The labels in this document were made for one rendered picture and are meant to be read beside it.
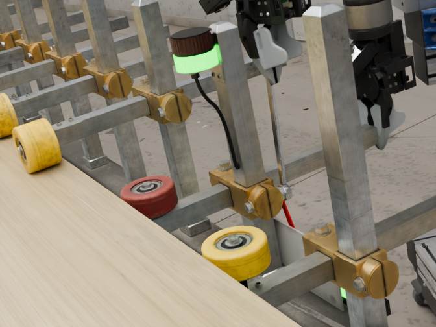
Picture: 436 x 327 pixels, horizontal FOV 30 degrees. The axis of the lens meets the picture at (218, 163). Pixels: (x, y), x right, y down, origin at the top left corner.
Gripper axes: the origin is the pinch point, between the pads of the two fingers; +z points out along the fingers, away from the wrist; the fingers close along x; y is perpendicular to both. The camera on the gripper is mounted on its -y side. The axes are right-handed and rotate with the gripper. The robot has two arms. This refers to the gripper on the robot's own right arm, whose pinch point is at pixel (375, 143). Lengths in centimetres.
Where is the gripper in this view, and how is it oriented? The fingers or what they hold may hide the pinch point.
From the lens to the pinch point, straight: 140.4
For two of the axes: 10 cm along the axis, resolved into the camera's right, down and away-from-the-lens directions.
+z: 2.0, 9.0, 3.8
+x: -4.9, -2.4, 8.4
